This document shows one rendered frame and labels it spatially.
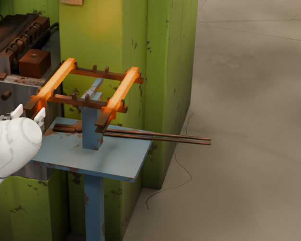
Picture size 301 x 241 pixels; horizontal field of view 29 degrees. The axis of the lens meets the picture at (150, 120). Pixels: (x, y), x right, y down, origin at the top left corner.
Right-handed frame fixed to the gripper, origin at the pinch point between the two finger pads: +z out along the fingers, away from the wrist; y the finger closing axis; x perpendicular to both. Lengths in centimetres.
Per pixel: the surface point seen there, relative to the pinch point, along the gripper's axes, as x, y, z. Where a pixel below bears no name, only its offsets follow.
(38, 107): -0.9, 0.4, 6.2
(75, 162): -25.9, 9.5, 13.2
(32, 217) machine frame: -77, -20, 35
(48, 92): 1.2, 1.2, 12.6
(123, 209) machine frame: -82, 15, 58
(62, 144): -25.9, 1.0, 22.5
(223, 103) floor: -102, 44, 203
